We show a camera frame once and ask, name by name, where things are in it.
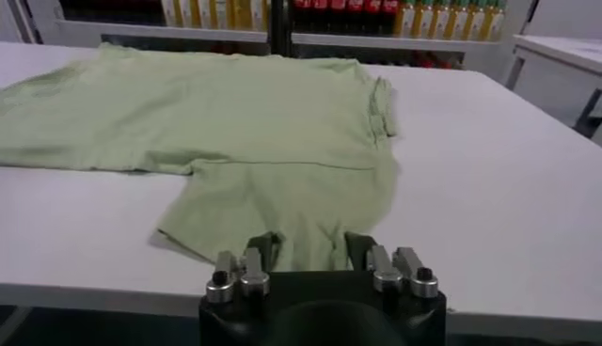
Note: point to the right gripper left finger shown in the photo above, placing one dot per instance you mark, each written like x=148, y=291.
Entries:
x=254, y=272

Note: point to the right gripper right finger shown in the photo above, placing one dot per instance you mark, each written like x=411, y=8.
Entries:
x=385, y=270

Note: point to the light green t-shirt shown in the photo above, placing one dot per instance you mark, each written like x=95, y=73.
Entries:
x=263, y=122

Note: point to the white beverage display shelf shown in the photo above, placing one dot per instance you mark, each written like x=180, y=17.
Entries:
x=164, y=32
x=385, y=42

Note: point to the yellow tea bottle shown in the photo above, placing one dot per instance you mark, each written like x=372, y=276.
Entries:
x=422, y=19
x=171, y=11
x=225, y=11
x=405, y=19
x=470, y=20
x=189, y=11
x=242, y=11
x=207, y=11
x=438, y=19
x=453, y=20
x=260, y=11
x=491, y=21

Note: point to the red cap cola bottle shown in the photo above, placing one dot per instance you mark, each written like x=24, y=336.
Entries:
x=389, y=11
x=373, y=11
x=320, y=11
x=301, y=11
x=355, y=11
x=337, y=11

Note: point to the white side table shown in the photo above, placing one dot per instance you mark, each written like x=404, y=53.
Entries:
x=564, y=51

